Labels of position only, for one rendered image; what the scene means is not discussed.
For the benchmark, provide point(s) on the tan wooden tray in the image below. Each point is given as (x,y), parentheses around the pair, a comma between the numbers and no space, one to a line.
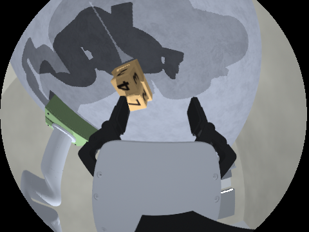
(140,73)

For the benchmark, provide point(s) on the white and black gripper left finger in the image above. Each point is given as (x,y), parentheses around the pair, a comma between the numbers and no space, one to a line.
(111,130)

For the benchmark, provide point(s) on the tan wooden number cube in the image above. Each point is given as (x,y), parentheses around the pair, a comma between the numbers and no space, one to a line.
(137,100)
(126,81)

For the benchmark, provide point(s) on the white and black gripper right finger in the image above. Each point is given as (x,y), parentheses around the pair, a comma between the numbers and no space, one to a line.
(205,132)

